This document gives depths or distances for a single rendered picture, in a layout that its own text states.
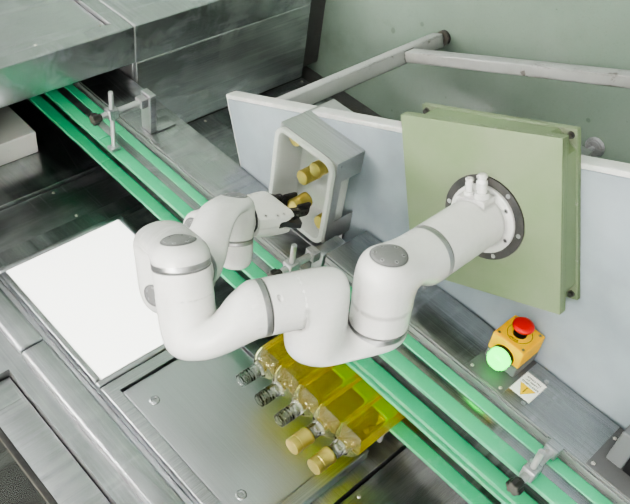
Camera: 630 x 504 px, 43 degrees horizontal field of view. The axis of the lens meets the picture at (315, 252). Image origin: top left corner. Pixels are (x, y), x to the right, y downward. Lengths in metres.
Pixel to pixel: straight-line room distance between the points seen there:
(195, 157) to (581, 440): 1.11
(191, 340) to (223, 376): 0.65
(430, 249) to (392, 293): 0.10
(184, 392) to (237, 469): 0.21
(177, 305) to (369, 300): 0.28
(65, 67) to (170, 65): 0.33
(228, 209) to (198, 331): 0.33
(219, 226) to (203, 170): 0.62
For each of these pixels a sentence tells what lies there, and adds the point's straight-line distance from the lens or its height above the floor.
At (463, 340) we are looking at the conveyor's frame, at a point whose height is 0.83.
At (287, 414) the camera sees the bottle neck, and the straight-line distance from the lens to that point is 1.57.
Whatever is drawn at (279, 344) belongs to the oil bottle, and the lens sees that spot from 1.65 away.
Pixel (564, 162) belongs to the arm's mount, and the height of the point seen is 0.80.
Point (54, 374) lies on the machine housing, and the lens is 1.82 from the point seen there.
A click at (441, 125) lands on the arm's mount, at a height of 0.81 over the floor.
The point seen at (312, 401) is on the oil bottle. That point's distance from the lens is 1.58.
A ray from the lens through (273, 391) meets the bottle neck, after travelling 1.60.
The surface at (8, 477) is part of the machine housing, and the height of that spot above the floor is 1.55.
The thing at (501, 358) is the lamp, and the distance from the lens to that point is 1.50.
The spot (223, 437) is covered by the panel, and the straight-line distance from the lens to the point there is 1.70.
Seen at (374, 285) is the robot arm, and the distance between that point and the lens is 1.18.
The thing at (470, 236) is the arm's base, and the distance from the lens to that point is 1.31.
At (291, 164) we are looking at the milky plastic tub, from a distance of 1.77.
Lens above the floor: 1.82
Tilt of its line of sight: 34 degrees down
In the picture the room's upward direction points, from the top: 120 degrees counter-clockwise
